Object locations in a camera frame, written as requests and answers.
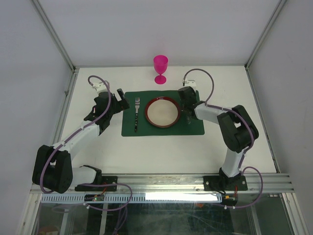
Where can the pink plastic goblet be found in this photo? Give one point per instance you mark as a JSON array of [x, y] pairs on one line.
[[160, 66]]

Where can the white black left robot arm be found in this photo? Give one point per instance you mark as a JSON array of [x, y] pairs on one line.
[[53, 170]]

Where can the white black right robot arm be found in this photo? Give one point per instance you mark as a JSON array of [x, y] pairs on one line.
[[237, 128]]

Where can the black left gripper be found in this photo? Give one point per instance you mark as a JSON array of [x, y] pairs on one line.
[[122, 105]]

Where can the aluminium left frame post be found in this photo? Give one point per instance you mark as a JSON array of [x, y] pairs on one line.
[[53, 34]]

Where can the white slotted cable duct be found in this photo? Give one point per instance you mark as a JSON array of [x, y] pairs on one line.
[[150, 197]]

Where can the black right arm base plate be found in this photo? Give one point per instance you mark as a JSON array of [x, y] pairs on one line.
[[222, 184]]

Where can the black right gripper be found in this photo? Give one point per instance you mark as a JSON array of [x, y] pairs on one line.
[[193, 93]]

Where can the green placemat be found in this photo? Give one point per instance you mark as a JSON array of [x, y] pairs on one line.
[[181, 128]]

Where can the red rimmed cream plate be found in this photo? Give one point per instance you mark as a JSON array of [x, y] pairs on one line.
[[162, 112]]

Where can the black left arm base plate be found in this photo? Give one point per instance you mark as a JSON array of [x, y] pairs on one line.
[[106, 180]]

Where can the aluminium front rail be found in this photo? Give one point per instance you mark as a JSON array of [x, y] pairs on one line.
[[140, 183]]

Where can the aluminium frame post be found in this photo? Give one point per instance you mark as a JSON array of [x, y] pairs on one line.
[[53, 34], [269, 25]]

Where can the silver fork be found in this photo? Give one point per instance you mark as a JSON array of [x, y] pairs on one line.
[[137, 105]]

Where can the aluminium right frame post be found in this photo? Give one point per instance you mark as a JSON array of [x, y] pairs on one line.
[[269, 25]]

